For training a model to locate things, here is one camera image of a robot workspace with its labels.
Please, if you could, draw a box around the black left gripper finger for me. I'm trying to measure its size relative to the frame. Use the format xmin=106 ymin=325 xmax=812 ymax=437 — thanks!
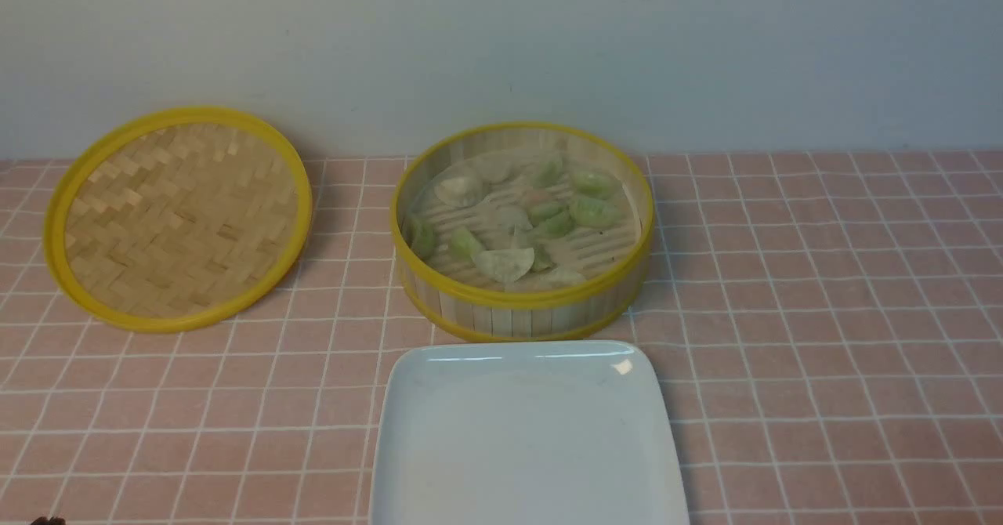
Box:
xmin=31 ymin=516 xmax=66 ymax=525

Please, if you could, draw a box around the pale green steamed dumpling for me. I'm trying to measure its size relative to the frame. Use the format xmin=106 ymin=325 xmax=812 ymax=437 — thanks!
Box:
xmin=530 ymin=243 xmax=556 ymax=273

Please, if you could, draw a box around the white square plate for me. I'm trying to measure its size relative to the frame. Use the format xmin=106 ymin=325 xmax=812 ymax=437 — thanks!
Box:
xmin=368 ymin=340 xmax=690 ymax=524

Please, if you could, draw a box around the yellow-rimmed bamboo steamer lid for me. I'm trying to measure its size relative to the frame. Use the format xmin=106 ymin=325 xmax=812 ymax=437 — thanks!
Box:
xmin=42 ymin=107 xmax=313 ymax=333

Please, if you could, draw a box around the yellow-rimmed bamboo steamer basket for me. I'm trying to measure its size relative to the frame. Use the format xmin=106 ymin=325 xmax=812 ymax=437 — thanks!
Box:
xmin=391 ymin=121 xmax=654 ymax=342

